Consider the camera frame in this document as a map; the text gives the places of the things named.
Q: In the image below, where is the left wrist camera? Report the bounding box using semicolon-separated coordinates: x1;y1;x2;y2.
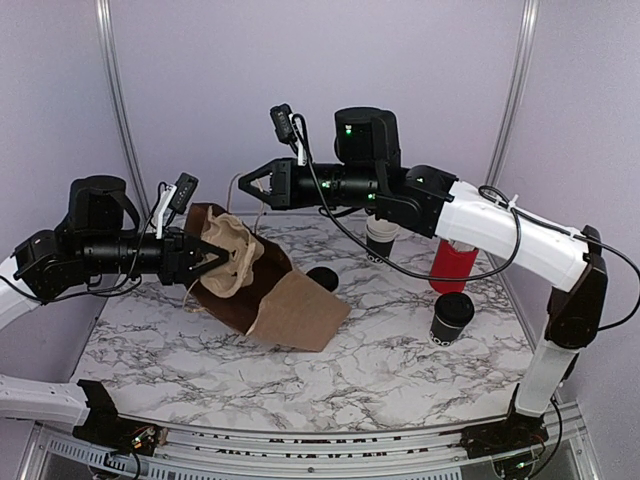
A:
151;172;199;240

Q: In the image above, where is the right aluminium frame post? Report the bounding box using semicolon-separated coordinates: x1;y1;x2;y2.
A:
485;0;540;186

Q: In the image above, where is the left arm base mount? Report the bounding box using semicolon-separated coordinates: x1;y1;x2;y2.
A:
72;380;163;456

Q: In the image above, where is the stack of black paper cups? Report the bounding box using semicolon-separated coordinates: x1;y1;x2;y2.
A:
365;215;400;264

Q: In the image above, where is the stack of black cup lids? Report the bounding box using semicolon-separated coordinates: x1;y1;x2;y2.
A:
306;266;339;292

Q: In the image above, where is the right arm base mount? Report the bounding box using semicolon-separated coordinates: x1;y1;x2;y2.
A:
460;392;549;459

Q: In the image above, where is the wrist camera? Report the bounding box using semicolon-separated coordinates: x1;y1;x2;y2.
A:
151;172;199;240
269;104;308;167

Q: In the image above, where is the front aluminium rail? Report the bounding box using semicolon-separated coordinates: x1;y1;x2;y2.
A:
16;405;602;479

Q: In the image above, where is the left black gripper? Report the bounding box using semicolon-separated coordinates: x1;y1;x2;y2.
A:
80;225;229;285

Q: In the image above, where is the left aluminium frame post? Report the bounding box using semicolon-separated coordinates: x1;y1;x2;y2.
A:
95;0;149;210

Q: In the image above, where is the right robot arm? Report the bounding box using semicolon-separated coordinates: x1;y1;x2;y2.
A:
238;104;608;448

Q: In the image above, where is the red cup with sugar packets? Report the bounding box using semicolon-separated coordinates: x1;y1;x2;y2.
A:
429;239;479;294

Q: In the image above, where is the brown paper bag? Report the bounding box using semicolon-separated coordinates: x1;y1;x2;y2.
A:
184;202;351;352

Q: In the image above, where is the single black paper cup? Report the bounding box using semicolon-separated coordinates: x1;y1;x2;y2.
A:
429;319;466;347

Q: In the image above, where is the aluminium frame post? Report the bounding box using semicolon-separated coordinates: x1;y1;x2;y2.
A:
95;0;149;210
485;0;540;186

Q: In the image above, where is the brown pulp cup carrier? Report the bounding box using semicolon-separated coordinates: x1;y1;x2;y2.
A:
200;206;265;298

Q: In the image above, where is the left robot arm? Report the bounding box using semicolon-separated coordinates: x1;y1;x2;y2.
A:
1;175;231;445

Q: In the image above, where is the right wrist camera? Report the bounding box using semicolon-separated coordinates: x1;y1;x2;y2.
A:
269;104;308;167

